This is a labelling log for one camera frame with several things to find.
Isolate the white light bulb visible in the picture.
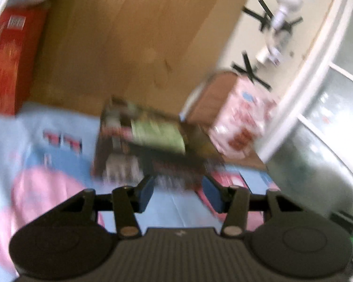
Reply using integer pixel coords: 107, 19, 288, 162
271, 0, 303, 30

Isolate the white window frame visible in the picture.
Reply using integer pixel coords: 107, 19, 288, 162
257, 0, 353, 194

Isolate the black box with animal print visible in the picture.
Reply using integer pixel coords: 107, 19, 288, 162
91, 95, 225, 192

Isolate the red gift bag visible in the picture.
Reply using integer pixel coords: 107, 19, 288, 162
0, 7, 49, 116

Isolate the brown wooden chair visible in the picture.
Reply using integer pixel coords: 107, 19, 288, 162
179, 70, 269, 171

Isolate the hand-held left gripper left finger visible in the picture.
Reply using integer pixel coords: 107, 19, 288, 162
60, 176, 154, 239

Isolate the wooden headboard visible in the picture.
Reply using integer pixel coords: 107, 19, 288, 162
28, 0, 256, 119

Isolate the green box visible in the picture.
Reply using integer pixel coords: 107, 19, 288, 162
130, 117, 186, 154

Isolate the white plug adapter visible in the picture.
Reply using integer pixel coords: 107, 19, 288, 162
254, 45, 283, 66

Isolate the pink and white snack bag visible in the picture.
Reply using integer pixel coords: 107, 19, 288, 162
209, 76, 279, 160

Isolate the printed cartoon blanket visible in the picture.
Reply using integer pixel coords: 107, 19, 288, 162
0, 101, 281, 282

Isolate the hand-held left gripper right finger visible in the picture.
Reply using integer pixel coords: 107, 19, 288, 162
201, 176, 303, 237

